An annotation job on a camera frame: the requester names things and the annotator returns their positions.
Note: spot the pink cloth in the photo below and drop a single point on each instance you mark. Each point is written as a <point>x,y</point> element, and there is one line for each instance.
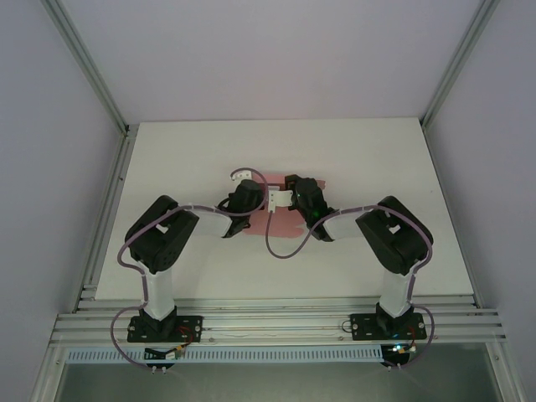
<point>285,226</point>

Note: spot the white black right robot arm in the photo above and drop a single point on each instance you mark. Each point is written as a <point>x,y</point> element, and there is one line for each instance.
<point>398,238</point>

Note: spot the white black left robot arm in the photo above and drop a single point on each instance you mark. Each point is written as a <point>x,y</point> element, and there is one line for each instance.
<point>161,234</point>

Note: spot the grey metal sheet panel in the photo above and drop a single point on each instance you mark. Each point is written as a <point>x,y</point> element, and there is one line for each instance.
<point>272,385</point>

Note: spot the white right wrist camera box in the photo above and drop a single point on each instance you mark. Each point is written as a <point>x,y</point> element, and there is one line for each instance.
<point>280,199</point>

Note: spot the aluminium mounting rail base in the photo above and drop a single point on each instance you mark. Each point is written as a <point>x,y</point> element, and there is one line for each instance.
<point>272,322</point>

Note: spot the aluminium table side rail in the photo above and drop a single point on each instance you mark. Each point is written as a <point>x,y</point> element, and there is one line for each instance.
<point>118,167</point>

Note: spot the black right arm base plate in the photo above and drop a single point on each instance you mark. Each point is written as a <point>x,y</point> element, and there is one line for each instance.
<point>362,328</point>

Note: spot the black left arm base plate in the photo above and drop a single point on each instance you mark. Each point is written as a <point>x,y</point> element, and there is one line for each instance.
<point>190,328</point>

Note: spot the aluminium frame post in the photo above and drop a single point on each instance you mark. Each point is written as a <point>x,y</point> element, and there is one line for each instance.
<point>89,63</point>
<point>458,63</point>

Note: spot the aluminium frame leg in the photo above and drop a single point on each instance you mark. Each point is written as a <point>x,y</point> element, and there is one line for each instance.
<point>46,377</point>
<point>508,377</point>

